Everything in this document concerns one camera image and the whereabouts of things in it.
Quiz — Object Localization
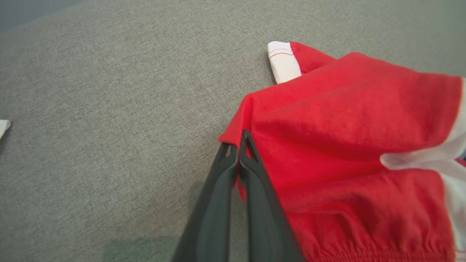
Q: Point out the red shorts with white stripe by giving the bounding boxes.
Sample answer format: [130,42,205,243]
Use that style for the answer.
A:
[218,41,466,262]

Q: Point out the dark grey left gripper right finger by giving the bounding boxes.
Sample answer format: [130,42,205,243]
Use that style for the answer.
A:
[238,130,305,262]

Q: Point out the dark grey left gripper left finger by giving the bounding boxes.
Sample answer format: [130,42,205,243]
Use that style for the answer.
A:
[171,143,239,262]

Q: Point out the grey fabric sofa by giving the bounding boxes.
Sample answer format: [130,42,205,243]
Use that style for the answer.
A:
[0,0,466,262]

